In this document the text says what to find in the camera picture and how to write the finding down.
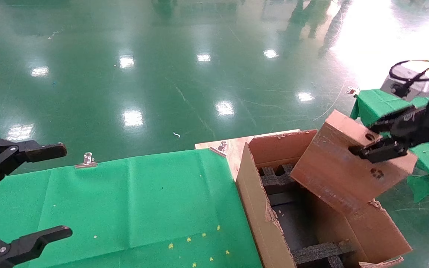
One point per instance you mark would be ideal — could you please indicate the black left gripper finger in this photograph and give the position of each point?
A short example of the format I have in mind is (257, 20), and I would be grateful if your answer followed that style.
(32, 152)
(32, 242)

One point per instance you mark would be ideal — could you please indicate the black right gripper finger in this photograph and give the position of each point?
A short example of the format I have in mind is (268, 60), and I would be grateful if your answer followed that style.
(382, 150)
(385, 121)

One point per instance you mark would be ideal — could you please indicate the small brown cardboard box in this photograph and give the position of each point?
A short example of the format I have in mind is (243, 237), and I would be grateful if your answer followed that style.
(333, 167)

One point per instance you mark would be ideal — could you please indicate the black foam carton insert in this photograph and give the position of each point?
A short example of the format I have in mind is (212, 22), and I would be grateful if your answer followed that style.
(285, 186)

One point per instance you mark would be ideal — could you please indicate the large open cardboard carton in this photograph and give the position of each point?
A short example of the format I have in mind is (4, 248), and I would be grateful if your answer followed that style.
(255, 208)

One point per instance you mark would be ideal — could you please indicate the small green tablecloth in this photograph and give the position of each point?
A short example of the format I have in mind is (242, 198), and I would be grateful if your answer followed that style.
(374, 102)

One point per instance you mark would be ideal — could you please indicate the silver binder clip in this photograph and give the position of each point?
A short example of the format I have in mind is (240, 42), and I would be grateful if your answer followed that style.
(222, 146)
(87, 160)
(353, 90)

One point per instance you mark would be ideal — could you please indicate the large green tablecloth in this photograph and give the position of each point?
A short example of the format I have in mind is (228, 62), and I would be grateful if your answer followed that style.
(125, 201)

